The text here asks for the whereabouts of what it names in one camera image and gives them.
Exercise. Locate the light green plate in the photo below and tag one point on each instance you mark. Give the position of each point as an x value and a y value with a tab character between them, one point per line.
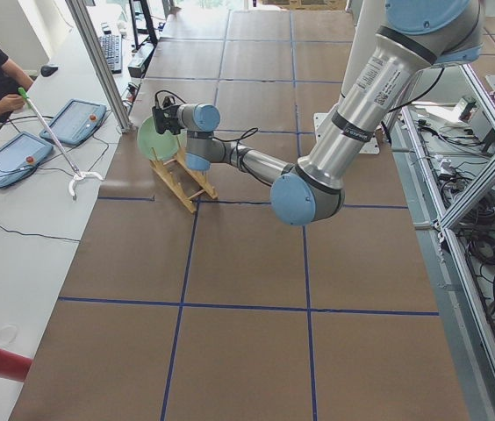
158	147

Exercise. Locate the black keyboard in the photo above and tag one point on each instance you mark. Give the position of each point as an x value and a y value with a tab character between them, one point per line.
111	45

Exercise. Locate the blue teach pendant far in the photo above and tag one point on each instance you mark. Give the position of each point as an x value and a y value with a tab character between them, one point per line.
76	121

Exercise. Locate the aluminium frame post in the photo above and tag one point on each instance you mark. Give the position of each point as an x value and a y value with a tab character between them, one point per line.
83	22

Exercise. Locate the wooden dish rack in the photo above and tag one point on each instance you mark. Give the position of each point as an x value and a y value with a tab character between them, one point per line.
187	185

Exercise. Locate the black computer mouse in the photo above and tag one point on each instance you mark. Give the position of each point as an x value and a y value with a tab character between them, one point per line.
48	70

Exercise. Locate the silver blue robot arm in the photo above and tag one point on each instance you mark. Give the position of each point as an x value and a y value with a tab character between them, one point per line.
414	35

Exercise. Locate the blue teach pendant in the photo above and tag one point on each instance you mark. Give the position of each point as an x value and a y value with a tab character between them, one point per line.
76	121
20	156

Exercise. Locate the blue teach pendant near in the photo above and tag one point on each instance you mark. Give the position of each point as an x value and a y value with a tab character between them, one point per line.
20	156

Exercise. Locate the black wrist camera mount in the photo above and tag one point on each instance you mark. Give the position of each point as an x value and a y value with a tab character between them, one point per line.
164	114

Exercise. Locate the aluminium side frame rail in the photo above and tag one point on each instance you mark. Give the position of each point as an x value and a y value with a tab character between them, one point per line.
447	218

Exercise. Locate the silver reacher grabber stick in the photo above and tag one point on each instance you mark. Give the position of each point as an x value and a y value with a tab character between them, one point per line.
78	174

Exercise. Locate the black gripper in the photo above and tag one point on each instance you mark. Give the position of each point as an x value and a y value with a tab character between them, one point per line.
169	123

